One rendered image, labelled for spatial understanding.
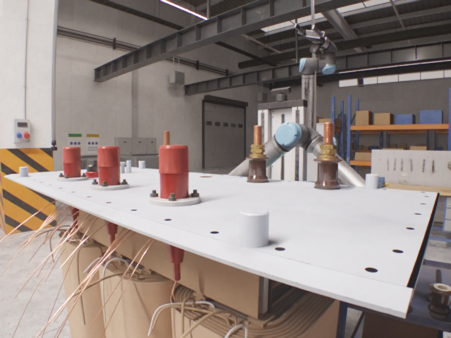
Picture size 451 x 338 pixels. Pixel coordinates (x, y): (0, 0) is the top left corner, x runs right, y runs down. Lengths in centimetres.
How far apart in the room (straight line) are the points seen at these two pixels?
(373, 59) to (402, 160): 789
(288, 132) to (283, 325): 92
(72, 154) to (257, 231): 97
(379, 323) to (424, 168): 438
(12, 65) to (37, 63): 43
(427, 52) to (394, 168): 773
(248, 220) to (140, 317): 72
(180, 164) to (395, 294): 50
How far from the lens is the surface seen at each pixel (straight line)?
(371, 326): 152
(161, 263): 93
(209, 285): 79
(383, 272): 34
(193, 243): 42
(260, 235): 38
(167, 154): 66
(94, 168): 133
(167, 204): 64
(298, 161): 181
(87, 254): 134
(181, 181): 66
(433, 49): 1280
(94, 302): 143
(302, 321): 79
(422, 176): 566
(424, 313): 133
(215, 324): 76
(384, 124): 871
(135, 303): 101
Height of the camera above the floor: 149
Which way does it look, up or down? 4 degrees down
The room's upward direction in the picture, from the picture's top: straight up
